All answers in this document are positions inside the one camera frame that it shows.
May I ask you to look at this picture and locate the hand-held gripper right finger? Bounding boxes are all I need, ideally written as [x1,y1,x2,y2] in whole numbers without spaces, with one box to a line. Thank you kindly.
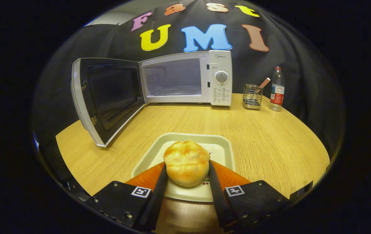
[208,160,292,232]

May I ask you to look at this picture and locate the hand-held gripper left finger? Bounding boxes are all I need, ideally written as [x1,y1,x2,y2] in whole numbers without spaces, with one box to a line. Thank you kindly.
[85,162,168,232]

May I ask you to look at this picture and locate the golden bread bun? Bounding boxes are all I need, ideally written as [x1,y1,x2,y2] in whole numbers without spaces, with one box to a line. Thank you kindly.
[163,140,211,188]

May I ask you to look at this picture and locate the white microwave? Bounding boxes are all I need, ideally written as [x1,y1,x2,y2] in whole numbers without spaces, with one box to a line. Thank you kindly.
[71,50,233,147]

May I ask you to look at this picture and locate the cream square tray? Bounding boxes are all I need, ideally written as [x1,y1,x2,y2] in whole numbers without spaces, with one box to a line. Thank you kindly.
[131,133,236,202]

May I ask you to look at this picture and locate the clear plastic water bottle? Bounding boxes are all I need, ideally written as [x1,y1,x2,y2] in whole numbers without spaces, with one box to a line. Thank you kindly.
[269,67,285,112]

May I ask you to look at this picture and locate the pink striped straw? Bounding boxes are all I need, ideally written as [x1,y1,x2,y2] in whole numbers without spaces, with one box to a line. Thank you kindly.
[252,77,271,98]

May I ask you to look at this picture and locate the metal wire basket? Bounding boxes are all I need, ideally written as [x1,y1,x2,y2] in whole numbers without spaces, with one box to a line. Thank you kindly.
[242,84,263,110]

